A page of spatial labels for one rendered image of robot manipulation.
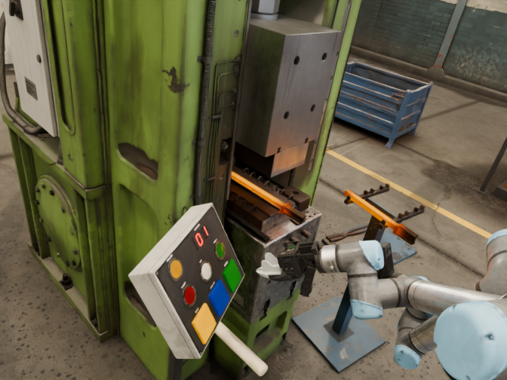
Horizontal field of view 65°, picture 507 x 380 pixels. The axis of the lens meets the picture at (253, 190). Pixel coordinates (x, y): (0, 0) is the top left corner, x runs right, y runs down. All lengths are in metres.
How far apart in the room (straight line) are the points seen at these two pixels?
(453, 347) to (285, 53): 0.88
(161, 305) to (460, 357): 0.65
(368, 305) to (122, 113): 1.08
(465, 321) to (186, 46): 0.91
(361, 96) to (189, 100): 4.17
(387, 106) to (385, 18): 4.99
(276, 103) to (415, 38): 8.38
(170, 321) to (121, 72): 0.88
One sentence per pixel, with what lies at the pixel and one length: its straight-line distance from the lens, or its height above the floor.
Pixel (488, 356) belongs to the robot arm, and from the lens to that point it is 0.70.
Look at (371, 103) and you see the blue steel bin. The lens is 5.20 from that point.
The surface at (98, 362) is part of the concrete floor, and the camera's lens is 2.31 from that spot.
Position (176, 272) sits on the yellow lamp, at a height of 1.16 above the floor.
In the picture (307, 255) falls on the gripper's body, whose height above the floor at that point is 1.19.
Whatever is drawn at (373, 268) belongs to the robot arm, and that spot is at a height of 1.23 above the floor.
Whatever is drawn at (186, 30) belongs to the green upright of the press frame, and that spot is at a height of 1.66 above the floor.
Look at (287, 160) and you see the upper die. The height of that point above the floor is 1.22.
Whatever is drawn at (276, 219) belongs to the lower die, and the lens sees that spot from 1.61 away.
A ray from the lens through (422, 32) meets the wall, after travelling 9.50.
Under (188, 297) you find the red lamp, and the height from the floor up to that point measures 1.09.
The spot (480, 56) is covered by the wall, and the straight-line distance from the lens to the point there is 9.04.
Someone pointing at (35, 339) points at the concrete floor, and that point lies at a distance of 2.47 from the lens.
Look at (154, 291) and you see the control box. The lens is 1.01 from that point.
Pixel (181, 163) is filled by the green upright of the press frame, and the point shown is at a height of 1.26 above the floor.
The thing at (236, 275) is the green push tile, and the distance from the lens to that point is 1.26.
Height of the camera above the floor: 1.87
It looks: 31 degrees down
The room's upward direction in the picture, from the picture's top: 9 degrees clockwise
